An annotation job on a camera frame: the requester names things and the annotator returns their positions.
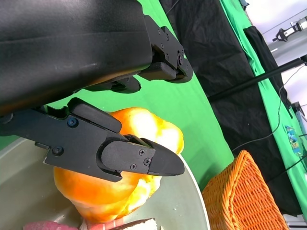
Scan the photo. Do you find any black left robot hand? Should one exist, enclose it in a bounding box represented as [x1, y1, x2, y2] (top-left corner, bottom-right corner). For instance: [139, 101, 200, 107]
[0, 0, 194, 184]

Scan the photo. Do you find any grey-green bowl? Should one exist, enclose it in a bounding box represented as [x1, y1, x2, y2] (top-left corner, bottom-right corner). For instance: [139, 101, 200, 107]
[0, 138, 211, 230]

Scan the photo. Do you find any orange striped bread bun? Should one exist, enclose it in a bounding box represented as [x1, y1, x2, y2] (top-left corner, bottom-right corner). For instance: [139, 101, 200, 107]
[53, 107, 185, 224]

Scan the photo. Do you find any pink cake slice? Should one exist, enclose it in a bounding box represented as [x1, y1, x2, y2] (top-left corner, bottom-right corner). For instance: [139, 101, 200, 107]
[23, 220, 83, 230]

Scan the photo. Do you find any orange wicker basket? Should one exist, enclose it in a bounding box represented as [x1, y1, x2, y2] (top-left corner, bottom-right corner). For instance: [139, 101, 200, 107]
[201, 149, 290, 230]

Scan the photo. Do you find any green tablecloth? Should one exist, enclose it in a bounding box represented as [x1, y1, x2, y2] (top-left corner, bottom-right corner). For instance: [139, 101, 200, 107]
[0, 0, 235, 194]

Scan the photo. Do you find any black backdrop cloth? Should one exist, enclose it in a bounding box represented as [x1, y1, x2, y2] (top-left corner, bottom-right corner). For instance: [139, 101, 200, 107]
[159, 0, 303, 216]

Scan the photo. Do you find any green backdrop cloth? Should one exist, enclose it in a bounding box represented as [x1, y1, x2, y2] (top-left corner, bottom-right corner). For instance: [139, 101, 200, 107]
[219, 0, 307, 219]

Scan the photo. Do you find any black hanging cloth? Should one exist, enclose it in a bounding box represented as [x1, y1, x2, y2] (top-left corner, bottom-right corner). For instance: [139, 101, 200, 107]
[243, 25, 294, 118]

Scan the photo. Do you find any black pole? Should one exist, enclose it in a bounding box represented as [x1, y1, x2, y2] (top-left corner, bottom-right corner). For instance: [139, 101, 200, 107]
[208, 55, 307, 101]

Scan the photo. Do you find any colourful printed sticker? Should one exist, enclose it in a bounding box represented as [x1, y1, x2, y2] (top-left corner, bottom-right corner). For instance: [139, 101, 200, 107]
[284, 124, 303, 156]

